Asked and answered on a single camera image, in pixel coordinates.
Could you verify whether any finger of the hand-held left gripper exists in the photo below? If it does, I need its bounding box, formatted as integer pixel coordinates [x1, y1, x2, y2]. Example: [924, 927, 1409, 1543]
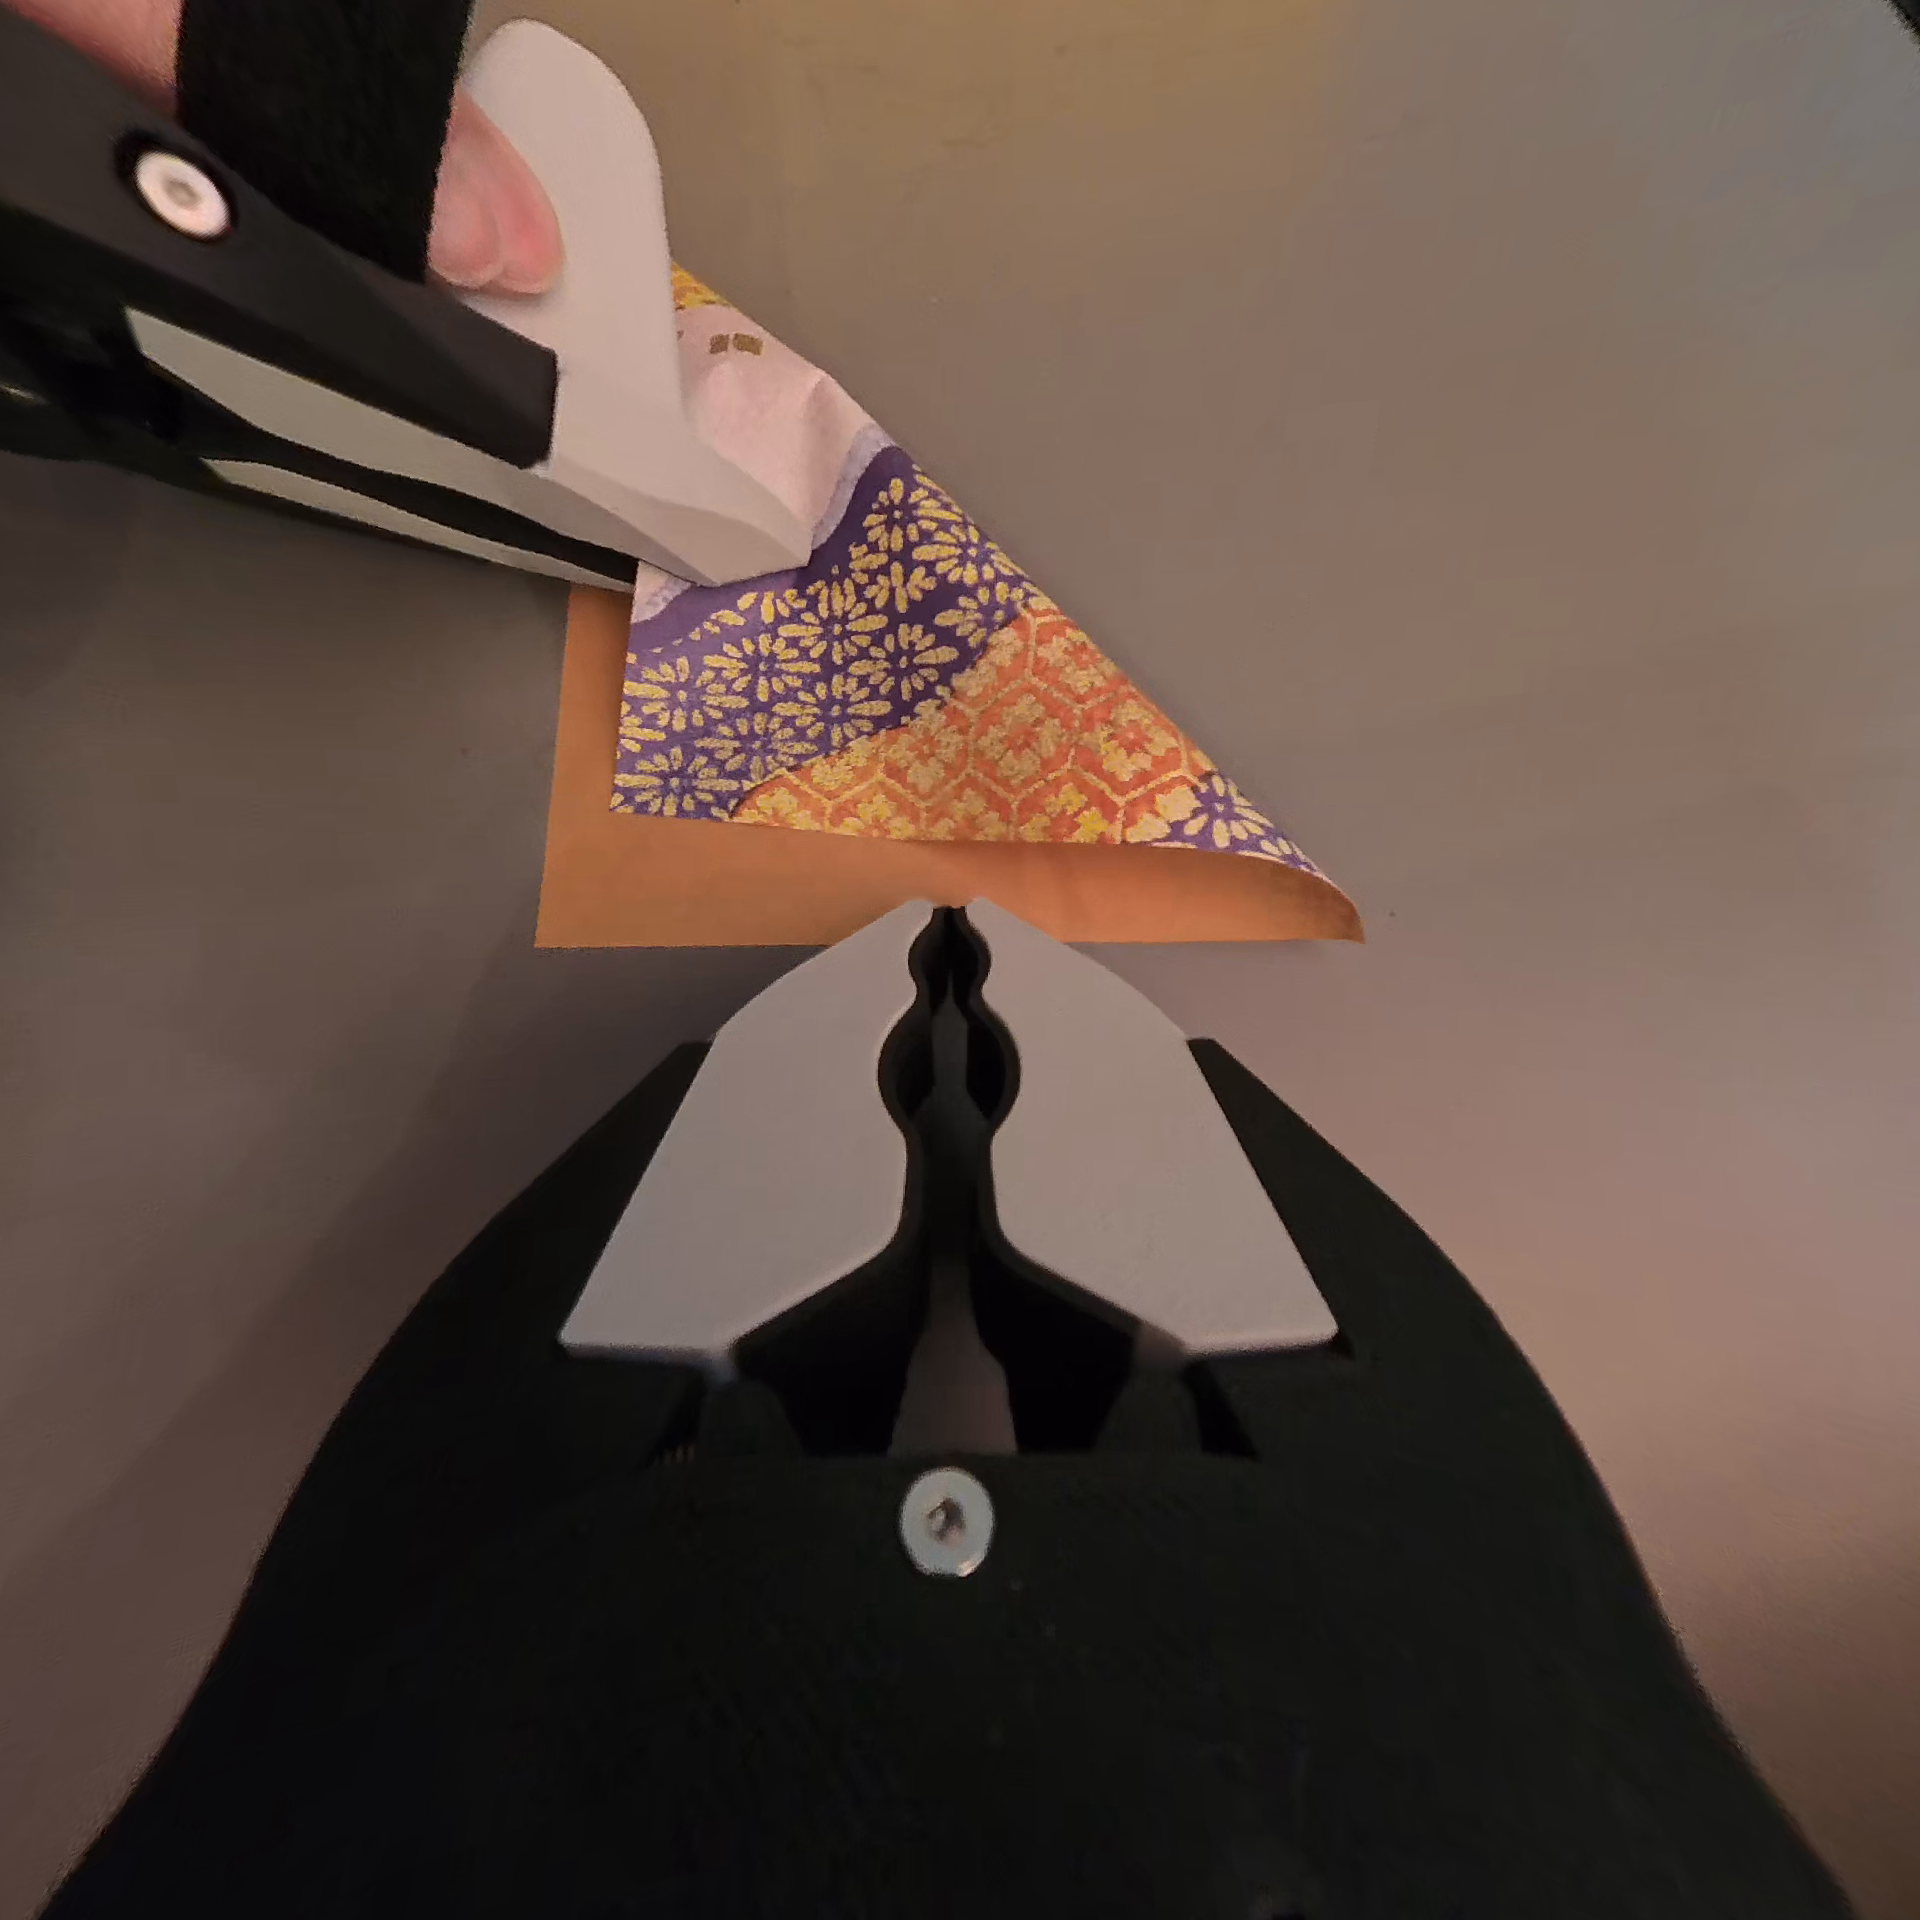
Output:
[125, 18, 821, 591]
[208, 457, 642, 591]

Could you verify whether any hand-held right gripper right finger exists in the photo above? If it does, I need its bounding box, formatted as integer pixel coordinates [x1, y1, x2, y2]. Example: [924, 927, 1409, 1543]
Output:
[961, 894, 1339, 1455]

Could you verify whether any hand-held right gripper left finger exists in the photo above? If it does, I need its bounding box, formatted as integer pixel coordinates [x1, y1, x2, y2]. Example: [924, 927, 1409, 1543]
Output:
[556, 900, 945, 1455]

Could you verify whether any brown-backed patterned origami paper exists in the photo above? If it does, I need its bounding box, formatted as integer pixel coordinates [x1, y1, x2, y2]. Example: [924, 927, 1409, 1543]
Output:
[535, 264, 1365, 951]

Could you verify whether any person's left hand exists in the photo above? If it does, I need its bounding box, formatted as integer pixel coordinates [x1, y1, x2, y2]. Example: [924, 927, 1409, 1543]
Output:
[24, 0, 568, 297]

